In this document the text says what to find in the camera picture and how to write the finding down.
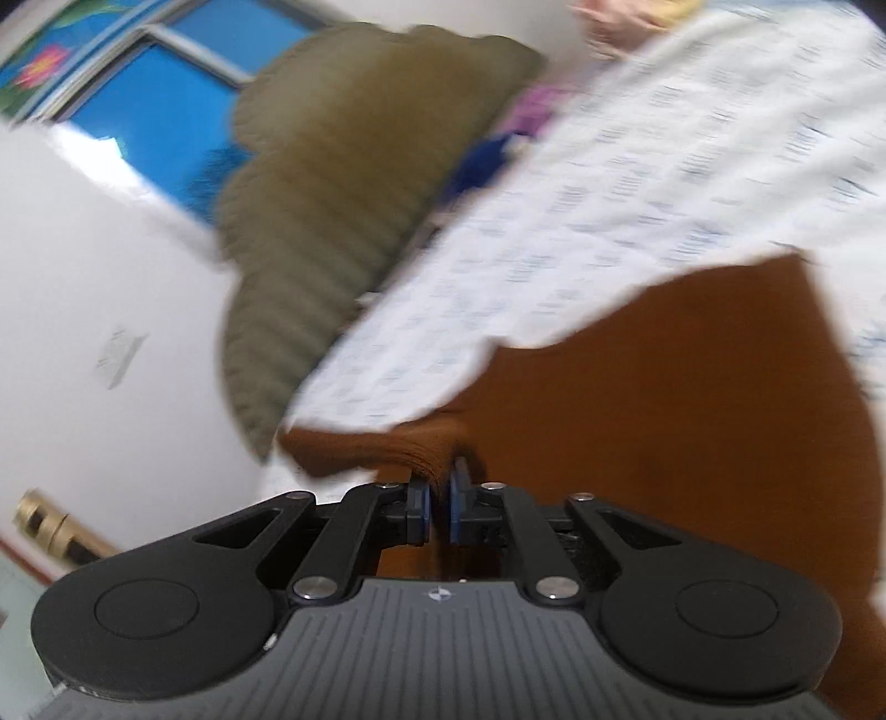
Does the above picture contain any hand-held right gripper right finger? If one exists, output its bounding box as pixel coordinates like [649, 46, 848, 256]
[446, 457, 700, 606]

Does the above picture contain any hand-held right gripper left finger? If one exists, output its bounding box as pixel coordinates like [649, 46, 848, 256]
[194, 474, 437, 606]

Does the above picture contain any brown knit garment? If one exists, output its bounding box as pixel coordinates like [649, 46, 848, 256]
[277, 253, 886, 720]

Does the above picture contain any green striped pillow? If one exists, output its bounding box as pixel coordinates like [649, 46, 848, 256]
[214, 20, 548, 461]

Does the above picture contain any blue cloth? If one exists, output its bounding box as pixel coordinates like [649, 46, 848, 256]
[443, 131, 527, 202]

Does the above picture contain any white printed bed sheet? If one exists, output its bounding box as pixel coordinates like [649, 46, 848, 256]
[284, 0, 886, 430]

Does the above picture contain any purple cloth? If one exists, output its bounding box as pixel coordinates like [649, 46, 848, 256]
[498, 83, 583, 140]

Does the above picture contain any grey framed window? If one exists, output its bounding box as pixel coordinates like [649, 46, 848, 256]
[48, 0, 326, 229]

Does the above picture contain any pink cloth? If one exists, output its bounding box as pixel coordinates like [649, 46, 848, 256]
[574, 0, 693, 63]

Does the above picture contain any white wall switch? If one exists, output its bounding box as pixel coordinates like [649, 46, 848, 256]
[93, 325, 150, 389]

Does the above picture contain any brass door handle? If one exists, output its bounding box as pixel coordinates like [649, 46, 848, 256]
[14, 488, 119, 562]

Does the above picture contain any lotus flower wall poster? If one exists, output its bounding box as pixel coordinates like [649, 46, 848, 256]
[0, 0, 160, 119]

